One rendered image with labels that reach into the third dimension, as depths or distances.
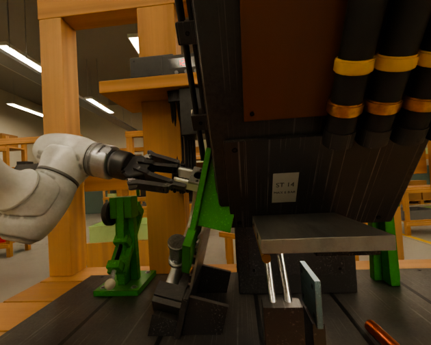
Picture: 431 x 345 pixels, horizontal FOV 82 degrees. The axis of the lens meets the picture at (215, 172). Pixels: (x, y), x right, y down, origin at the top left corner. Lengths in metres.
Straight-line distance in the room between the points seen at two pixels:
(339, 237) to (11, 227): 0.60
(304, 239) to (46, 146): 0.63
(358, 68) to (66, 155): 0.62
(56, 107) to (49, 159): 0.45
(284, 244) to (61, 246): 0.92
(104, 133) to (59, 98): 10.67
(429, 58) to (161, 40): 0.83
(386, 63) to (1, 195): 0.68
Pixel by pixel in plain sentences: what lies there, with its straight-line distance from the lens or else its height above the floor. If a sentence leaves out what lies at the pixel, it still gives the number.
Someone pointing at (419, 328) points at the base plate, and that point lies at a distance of 0.69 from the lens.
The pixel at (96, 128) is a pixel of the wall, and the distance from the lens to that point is 11.97.
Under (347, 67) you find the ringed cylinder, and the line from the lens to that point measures 0.35.
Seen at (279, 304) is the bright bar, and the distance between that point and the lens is 0.45.
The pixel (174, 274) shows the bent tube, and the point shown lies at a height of 1.00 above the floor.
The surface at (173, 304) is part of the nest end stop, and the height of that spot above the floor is 0.96.
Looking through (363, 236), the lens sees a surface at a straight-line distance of 0.36.
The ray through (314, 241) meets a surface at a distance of 0.34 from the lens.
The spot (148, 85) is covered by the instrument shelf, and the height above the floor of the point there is 1.51.
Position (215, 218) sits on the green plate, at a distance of 0.51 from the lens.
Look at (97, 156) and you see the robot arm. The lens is 0.68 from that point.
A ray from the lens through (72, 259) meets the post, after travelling 1.11.
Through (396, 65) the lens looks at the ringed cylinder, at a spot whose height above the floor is 1.33.
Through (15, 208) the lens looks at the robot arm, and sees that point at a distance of 0.65.
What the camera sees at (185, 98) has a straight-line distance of 0.82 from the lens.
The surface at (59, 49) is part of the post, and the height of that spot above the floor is 1.73.
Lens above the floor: 1.21
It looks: 1 degrees up
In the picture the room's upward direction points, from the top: 3 degrees counter-clockwise
